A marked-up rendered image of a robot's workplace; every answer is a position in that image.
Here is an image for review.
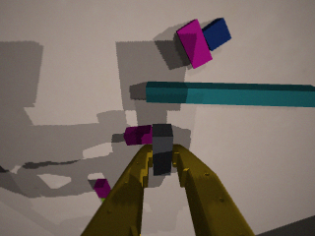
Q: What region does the turquoise rod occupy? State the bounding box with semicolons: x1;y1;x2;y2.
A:
146;82;315;107

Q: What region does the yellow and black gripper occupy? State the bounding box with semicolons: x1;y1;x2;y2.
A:
81;144;255;236

